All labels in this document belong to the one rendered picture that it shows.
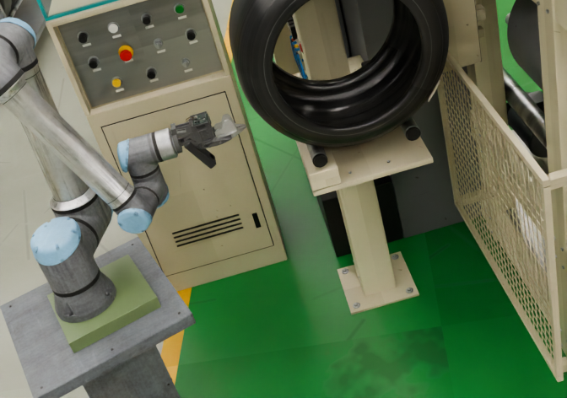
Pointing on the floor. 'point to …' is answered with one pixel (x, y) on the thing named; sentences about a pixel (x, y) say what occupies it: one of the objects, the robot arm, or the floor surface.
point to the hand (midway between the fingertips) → (242, 129)
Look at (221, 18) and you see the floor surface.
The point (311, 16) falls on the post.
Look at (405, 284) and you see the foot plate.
